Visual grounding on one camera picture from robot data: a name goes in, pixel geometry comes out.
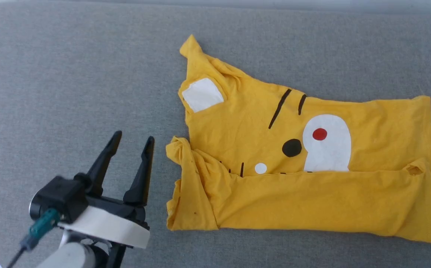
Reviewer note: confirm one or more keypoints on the yellow bear print t-shirt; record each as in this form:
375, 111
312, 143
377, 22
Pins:
312, 201

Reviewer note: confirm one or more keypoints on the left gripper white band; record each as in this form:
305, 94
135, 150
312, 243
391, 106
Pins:
115, 227

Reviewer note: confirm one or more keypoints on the grey fabric sofa cushion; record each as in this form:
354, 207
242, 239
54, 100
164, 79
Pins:
70, 74

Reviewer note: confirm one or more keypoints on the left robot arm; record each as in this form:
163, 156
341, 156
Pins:
74, 257

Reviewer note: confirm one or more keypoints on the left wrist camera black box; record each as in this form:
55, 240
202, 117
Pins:
61, 195

